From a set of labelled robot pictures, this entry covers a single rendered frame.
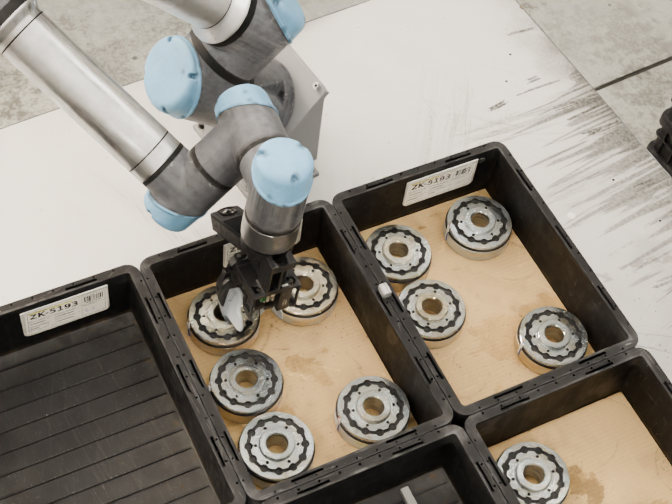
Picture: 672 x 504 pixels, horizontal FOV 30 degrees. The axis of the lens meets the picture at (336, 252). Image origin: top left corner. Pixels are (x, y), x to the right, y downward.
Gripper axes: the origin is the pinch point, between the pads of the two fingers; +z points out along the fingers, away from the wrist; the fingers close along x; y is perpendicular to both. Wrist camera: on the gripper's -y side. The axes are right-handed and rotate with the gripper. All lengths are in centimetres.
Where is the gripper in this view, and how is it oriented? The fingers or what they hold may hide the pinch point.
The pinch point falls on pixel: (243, 308)
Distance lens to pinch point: 182.3
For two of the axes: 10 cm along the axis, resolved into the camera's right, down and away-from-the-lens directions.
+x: 8.8, -2.5, 4.0
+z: -1.8, 6.0, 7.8
